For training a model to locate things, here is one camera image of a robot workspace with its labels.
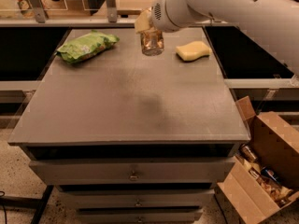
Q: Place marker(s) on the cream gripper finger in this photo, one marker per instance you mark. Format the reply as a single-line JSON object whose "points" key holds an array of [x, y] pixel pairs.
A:
{"points": [[143, 21]]}

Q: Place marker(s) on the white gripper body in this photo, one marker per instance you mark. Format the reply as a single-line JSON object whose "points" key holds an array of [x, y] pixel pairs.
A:
{"points": [[160, 15]]}

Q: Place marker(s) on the orange soda can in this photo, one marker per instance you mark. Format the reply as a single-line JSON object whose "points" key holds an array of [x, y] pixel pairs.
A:
{"points": [[152, 43]]}

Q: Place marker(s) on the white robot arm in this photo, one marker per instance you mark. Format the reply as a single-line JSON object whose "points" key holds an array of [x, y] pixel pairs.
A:
{"points": [[273, 24]]}

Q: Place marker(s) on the can in cardboard box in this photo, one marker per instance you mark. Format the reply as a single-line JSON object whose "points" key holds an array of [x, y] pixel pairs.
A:
{"points": [[248, 153]]}

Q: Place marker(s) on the yellow sponge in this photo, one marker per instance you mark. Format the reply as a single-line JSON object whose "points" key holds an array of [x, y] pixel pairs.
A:
{"points": [[193, 51]]}

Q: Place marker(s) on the green chip bag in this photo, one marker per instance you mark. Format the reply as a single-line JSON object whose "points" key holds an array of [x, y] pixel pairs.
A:
{"points": [[86, 46]]}

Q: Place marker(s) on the grey drawer cabinet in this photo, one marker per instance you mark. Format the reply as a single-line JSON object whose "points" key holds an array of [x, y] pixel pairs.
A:
{"points": [[132, 139]]}

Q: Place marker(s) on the cardboard box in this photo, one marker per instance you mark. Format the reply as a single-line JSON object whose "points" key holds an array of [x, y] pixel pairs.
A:
{"points": [[276, 143]]}

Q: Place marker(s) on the snack packets in box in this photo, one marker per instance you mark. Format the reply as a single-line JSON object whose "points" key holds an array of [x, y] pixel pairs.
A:
{"points": [[279, 194]]}

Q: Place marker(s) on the metal rail frame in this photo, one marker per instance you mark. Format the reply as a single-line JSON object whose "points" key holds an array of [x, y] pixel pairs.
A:
{"points": [[71, 11]]}

